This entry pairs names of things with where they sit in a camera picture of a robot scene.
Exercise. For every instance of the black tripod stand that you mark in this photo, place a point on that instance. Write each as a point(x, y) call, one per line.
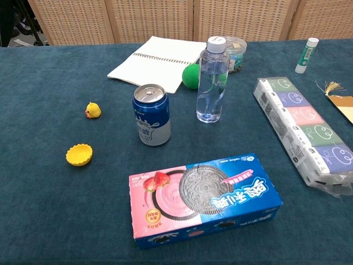
point(39, 42)

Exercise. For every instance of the clear jar of clips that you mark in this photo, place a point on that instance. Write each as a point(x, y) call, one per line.
point(237, 53)

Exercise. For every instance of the multicolour tissue packet bundle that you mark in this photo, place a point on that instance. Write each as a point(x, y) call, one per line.
point(300, 127)

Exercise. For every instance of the white spiral notebook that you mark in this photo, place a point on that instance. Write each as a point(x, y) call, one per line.
point(157, 63)

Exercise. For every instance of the green white glue stick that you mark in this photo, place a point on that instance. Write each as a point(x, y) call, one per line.
point(306, 55)

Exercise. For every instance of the woven folding screen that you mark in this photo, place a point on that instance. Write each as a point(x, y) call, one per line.
point(165, 19)

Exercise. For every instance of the yellow plastic round base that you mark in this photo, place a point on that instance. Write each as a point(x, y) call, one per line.
point(79, 155)

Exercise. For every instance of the tan bookmark with tassel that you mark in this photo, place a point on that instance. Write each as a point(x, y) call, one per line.
point(343, 105)

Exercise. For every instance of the black chair caster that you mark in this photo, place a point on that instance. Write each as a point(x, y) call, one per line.
point(23, 27)

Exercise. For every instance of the clear plastic water bottle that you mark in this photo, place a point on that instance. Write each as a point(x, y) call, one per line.
point(211, 91)

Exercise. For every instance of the dark teal tablecloth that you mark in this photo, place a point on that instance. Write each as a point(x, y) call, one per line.
point(55, 207)

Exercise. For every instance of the blue pink cookie box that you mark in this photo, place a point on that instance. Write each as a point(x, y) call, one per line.
point(204, 198)

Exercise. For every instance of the blue white drink can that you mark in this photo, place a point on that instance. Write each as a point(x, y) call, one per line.
point(151, 121)

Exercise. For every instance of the green foam ball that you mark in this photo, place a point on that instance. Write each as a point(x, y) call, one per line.
point(190, 77)

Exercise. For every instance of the yellow toy chick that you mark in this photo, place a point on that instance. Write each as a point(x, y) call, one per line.
point(93, 110)

